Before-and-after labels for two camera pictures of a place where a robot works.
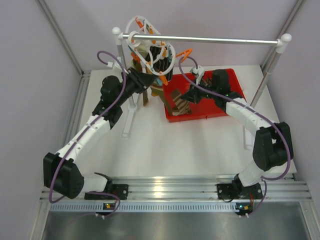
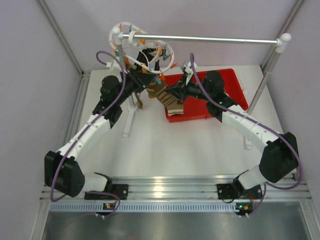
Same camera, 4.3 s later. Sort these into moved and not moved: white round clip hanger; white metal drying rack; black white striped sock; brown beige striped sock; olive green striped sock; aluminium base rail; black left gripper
Moved: white round clip hanger; black white striped sock; brown beige striped sock; olive green striped sock
Not moved: aluminium base rail; white metal drying rack; black left gripper
